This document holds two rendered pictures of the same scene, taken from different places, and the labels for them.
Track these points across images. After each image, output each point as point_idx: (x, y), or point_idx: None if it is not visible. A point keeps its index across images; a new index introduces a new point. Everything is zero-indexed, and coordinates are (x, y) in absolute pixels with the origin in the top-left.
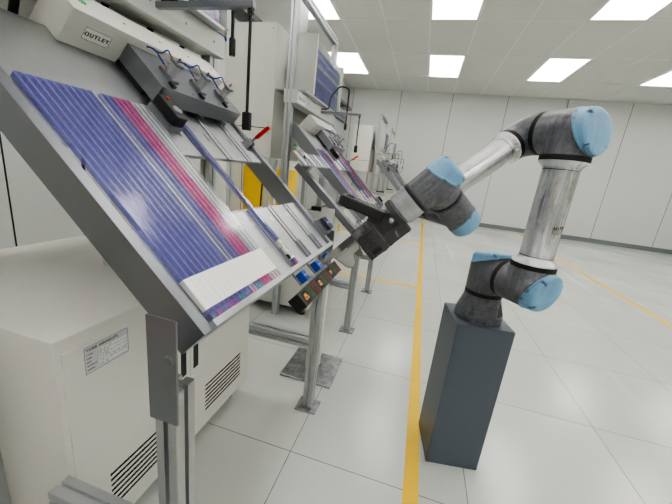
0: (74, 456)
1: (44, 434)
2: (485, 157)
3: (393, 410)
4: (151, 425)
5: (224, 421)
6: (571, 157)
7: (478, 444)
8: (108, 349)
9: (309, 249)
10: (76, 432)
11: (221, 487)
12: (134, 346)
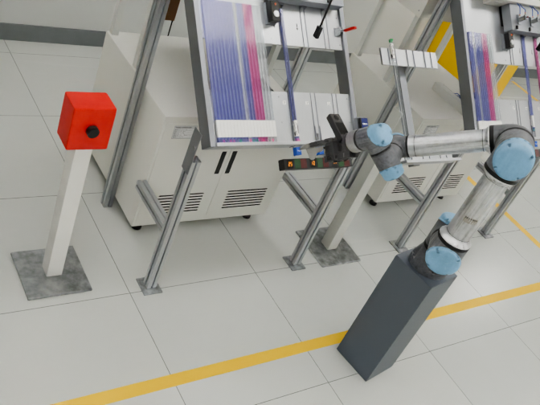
0: (151, 173)
1: (145, 154)
2: (455, 138)
3: (354, 316)
4: None
5: (231, 228)
6: (489, 170)
7: (374, 361)
8: (184, 132)
9: (325, 137)
10: (157, 162)
11: (203, 255)
12: None
